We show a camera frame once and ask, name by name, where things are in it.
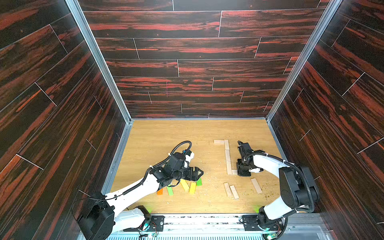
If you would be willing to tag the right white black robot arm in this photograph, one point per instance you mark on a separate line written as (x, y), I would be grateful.
(298, 190)

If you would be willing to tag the long light green block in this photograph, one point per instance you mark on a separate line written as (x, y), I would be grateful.
(170, 191)

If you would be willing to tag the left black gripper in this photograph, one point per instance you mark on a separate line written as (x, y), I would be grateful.
(194, 178)

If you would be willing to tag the small yellow block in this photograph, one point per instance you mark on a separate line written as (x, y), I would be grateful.
(192, 188)

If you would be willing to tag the short green block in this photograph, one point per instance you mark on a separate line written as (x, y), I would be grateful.
(199, 182)

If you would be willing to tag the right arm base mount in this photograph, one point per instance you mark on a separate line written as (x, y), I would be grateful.
(250, 222)

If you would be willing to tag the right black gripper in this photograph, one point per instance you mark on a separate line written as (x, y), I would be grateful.
(244, 154)

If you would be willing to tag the aluminium front rail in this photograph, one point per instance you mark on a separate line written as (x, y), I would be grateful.
(226, 227)

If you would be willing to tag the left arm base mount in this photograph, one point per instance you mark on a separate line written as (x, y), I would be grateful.
(151, 223)

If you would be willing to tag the left yellow block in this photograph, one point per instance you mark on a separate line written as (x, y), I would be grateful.
(185, 185)

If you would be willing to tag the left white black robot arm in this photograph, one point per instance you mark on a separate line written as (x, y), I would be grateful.
(103, 215)

